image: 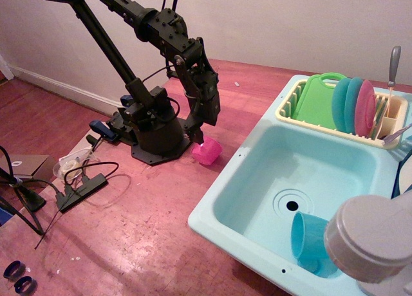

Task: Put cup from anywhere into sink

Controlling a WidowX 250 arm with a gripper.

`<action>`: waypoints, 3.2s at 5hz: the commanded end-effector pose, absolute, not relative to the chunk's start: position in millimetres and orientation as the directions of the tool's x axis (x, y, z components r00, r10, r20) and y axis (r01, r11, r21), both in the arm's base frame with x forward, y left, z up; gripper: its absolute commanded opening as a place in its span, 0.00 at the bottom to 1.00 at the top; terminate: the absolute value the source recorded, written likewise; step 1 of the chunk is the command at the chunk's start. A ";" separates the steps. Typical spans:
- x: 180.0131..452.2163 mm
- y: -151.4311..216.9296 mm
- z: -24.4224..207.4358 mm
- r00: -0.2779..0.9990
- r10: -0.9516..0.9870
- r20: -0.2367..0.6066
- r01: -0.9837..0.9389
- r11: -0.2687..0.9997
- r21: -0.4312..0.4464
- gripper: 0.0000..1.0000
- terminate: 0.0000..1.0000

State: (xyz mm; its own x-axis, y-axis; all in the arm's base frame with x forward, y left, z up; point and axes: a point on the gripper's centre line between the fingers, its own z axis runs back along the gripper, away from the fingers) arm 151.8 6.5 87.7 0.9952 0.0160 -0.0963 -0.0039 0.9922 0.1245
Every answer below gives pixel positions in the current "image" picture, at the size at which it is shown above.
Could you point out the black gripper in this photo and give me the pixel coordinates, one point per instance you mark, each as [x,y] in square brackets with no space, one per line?
[204,102]

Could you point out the pink plastic cup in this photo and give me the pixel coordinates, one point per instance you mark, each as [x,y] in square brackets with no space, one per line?
[207,152]

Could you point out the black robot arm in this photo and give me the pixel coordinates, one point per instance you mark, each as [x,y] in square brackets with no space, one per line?
[147,120]

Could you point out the light blue toy sink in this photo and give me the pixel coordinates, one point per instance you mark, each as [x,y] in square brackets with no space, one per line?
[283,168]

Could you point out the clear plastic cup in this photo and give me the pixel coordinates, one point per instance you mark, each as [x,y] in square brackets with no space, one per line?
[64,169]

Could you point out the teal plastic cup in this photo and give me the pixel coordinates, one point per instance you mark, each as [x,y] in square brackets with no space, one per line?
[307,245]

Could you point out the blue clamp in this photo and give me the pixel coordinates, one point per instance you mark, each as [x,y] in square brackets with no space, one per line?
[103,130]

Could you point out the black usb hub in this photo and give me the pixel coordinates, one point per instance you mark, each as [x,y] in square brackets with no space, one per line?
[72,197]

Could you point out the green cutting board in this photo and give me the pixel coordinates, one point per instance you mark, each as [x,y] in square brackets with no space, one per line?
[314,106]

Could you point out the teal plate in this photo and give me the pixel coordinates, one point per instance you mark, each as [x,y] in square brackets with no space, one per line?
[350,103]
[338,102]

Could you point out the brown cardboard box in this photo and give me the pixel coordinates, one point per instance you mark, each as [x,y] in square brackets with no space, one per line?
[33,167]

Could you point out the pink plate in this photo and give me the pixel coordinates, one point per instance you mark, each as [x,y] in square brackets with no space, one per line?
[365,109]

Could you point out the cream dish rack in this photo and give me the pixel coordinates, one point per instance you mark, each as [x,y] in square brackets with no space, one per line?
[399,114]

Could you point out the lavender plastic utensil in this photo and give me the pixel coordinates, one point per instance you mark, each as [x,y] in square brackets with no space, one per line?
[390,138]

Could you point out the grey toy faucet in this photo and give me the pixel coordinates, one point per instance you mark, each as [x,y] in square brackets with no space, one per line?
[369,239]

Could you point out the grey handled orange utensil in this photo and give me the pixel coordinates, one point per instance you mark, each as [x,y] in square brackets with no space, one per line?
[393,68]

